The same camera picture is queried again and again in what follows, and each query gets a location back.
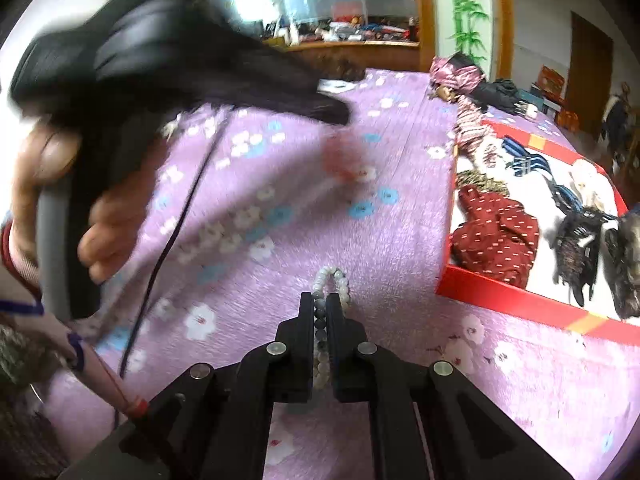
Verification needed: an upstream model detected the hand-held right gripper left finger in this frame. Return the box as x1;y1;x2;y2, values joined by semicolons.
57;291;317;480

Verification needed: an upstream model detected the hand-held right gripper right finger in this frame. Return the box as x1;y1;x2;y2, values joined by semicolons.
327;294;576;480

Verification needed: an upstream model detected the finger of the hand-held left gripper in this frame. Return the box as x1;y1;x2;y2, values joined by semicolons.
220;20;352;127

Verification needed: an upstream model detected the white bead bracelet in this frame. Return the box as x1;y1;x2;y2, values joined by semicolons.
311;266;351;393

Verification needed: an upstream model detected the red cardboard box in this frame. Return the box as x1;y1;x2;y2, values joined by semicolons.
435;119;640;333

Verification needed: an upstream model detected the red plaid scrunchie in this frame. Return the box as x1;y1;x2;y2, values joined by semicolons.
452;95;503;168

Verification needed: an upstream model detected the red dotted scrunchie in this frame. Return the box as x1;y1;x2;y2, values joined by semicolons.
450;185;542;290

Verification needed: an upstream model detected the blue checked hair clip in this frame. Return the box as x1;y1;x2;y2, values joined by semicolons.
500;135;553;178

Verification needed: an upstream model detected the gold sequin bow hair clip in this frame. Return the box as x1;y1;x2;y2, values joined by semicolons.
550;210;608;308

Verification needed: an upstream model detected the blue striped hair clip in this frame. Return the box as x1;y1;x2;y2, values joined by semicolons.
547;180;618;221

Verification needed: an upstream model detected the white dotted scrunchie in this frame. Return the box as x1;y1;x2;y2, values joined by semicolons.
570;157;618;211

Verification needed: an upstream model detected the grey black scrunchie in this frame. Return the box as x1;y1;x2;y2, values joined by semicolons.
602;205;640;320

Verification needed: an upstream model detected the person's left forearm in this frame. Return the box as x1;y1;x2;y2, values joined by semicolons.
0;220;76;371

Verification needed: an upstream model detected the person's left hand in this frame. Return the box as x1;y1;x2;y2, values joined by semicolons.
10;122;168;283

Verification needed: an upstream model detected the wooden mirror sideboard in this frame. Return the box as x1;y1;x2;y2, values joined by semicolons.
215;0;436;81

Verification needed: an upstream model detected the purple floral tablecloth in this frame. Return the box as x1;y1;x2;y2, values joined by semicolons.
30;67;640;480

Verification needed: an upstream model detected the pink satin cloth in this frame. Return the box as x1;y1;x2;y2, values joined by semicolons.
430;55;487;93

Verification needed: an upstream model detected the black folded cloth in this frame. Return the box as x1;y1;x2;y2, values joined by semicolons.
472;79;523;113

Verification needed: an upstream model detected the red carton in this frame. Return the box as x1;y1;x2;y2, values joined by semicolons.
535;65;567;103

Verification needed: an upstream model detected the brown wooden door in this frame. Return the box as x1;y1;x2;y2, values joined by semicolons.
567;10;615;121

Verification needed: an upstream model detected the dark knit clothing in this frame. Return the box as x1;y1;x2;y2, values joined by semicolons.
0;325;58;480

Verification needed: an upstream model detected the dark hanging bag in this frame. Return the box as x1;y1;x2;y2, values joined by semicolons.
602;81;636;161

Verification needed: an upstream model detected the black cable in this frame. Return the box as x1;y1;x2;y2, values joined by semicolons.
112;110;231;426

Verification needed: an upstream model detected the bamboo wall sticker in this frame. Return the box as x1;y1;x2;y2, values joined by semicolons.
440;0;493;61

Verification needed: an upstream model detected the gold glitter hair tie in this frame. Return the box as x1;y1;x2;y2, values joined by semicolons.
456;170;506;196

